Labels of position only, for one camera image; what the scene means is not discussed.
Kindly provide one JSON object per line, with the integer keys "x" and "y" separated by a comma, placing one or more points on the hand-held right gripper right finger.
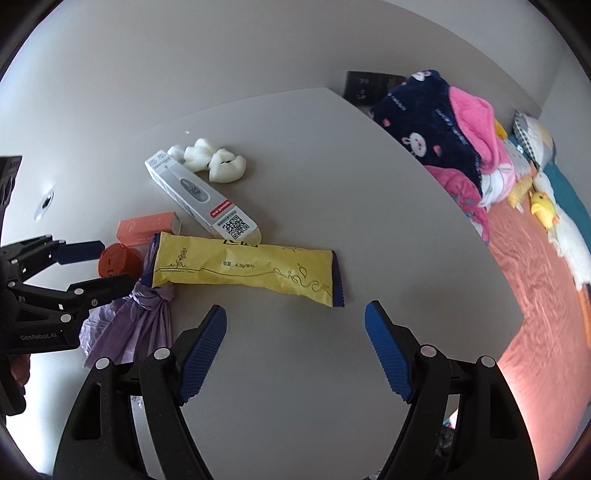
{"x": 388, "y": 346}

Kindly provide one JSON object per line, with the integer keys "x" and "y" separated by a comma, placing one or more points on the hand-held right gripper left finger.
{"x": 203, "y": 350}

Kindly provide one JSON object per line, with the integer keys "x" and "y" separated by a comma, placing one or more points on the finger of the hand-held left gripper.
{"x": 111, "y": 286}
{"x": 81, "y": 252}

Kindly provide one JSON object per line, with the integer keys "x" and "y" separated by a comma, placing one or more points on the orange plastic cap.
{"x": 117, "y": 261}

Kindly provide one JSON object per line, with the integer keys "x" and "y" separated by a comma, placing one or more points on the purple plastic bag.
{"x": 134, "y": 323}

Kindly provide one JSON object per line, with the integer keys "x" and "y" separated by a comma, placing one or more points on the yellow packet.
{"x": 240, "y": 267}

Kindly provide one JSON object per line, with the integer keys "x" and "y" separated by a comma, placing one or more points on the small pink box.
{"x": 143, "y": 226}

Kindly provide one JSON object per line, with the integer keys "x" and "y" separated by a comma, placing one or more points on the white thermometer box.
{"x": 194, "y": 194}

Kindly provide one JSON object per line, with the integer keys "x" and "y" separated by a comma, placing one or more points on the small white cotton wad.
{"x": 176, "y": 153}

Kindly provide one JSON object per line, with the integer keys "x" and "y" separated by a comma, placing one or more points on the pink bed sheet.
{"x": 545, "y": 323}

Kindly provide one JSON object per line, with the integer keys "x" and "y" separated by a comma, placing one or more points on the pink floral cloth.
{"x": 461, "y": 198}

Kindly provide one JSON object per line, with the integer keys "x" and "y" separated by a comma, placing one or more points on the white printed cloth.
{"x": 498, "y": 184}

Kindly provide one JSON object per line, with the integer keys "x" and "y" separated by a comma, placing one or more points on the yellow knitted toy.
{"x": 517, "y": 194}

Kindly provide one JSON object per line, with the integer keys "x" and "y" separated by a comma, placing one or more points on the yellow duck plush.
{"x": 542, "y": 205}

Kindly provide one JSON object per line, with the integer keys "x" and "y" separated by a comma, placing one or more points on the white goose plush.
{"x": 572, "y": 244}

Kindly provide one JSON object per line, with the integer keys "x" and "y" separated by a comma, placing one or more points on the navy printed blanket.
{"x": 429, "y": 120}

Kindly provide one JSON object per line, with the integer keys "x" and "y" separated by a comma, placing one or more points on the teal blanket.
{"x": 570, "y": 189}

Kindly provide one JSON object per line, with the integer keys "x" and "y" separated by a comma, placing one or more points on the pink fleece blanket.
{"x": 475, "y": 115}

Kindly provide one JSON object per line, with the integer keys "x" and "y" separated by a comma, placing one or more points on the plaid pillow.
{"x": 535, "y": 134}

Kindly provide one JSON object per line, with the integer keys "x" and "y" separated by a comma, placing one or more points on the black wall socket panel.
{"x": 364, "y": 85}

